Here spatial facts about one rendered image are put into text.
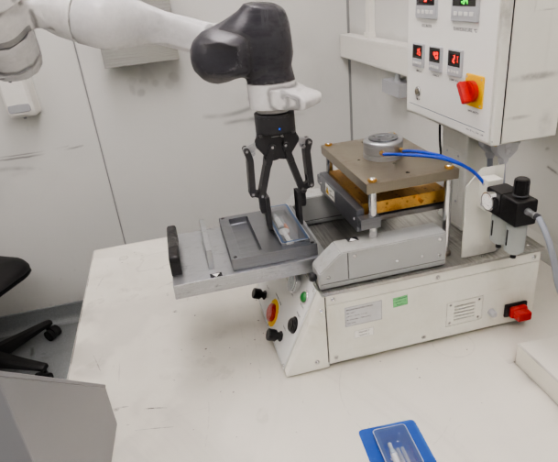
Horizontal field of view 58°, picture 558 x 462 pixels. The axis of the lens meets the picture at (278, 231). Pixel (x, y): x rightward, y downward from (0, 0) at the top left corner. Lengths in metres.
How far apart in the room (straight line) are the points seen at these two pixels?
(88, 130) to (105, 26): 1.47
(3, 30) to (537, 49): 0.88
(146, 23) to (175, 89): 1.36
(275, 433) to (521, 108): 0.70
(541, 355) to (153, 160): 1.88
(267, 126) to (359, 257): 0.29
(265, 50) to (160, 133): 1.57
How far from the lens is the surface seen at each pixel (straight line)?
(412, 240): 0.96
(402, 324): 1.04
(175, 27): 1.06
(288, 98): 0.90
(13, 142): 2.51
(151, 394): 1.06
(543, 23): 0.98
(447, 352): 1.09
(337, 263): 0.92
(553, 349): 1.08
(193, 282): 0.94
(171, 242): 1.01
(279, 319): 1.10
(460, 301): 1.08
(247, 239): 1.04
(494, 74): 0.94
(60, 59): 2.40
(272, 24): 0.91
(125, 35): 1.02
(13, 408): 0.62
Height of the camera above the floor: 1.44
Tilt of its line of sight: 26 degrees down
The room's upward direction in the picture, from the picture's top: 6 degrees counter-clockwise
